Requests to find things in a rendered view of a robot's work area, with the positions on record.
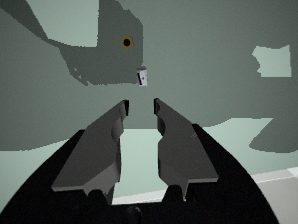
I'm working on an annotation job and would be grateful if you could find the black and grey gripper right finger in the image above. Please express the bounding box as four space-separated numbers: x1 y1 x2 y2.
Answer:
154 98 279 224

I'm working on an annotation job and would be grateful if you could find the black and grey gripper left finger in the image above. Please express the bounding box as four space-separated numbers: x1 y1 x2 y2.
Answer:
0 100 129 224

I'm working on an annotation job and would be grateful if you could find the brass hex nut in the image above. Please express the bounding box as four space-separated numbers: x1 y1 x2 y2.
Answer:
120 35 134 50

